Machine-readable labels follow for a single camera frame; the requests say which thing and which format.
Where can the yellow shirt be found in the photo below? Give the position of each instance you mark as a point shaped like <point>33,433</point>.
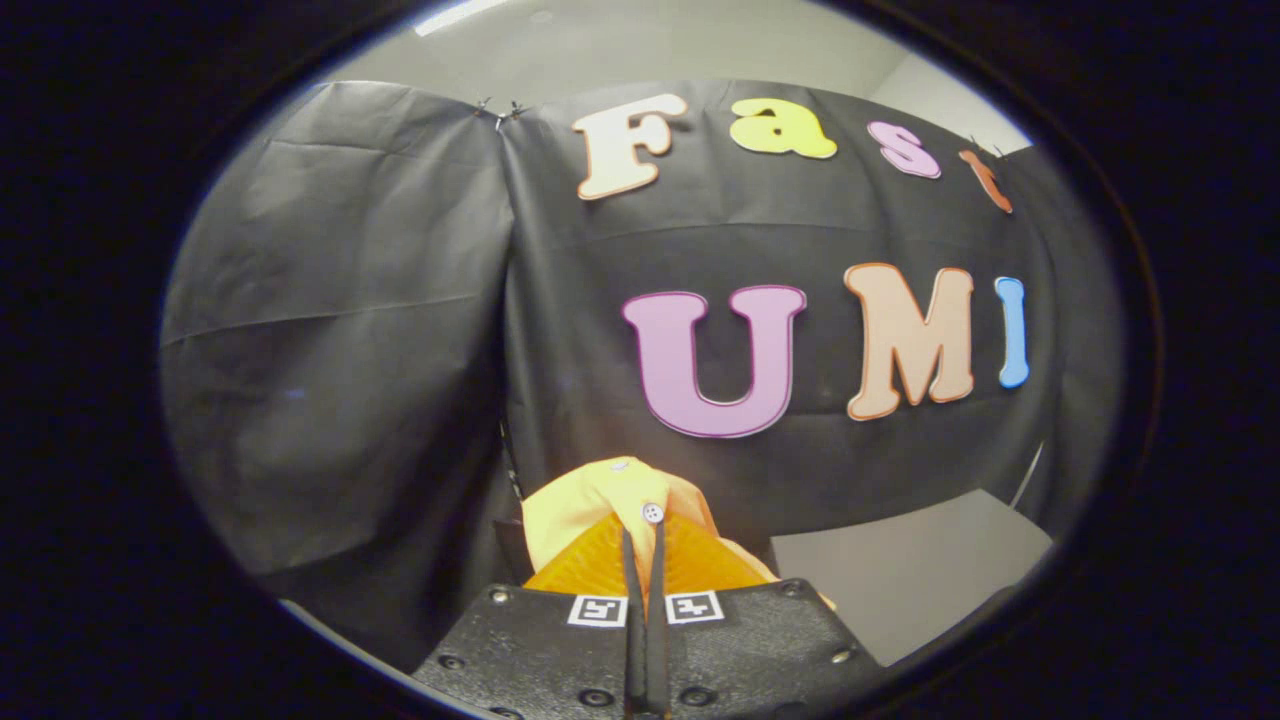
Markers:
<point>580,500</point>

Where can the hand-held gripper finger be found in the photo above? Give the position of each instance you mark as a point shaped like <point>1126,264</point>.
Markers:
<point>657,650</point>
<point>634,650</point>

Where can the metal backdrop stand pole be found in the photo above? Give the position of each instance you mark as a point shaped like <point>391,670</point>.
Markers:
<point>1030,475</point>
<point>510,460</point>

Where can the white cabinet with grey top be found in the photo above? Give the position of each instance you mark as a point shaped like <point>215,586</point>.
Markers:
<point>900,570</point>

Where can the black backdrop cloth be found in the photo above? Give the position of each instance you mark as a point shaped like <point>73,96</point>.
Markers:
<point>340,350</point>

